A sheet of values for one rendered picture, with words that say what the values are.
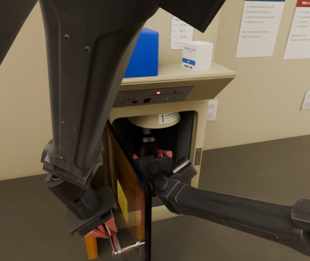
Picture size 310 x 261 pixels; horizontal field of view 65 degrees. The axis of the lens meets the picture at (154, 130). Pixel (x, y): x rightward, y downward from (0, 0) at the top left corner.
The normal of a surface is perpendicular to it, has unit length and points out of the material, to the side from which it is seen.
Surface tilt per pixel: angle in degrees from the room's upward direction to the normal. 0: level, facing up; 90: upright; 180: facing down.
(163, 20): 90
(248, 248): 0
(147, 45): 90
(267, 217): 38
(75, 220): 24
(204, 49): 90
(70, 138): 118
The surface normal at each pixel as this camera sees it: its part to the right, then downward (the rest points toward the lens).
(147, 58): 0.28, 0.45
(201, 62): 0.54, 0.40
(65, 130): -0.35, 0.79
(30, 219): 0.02, -0.88
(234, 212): -0.58, -0.73
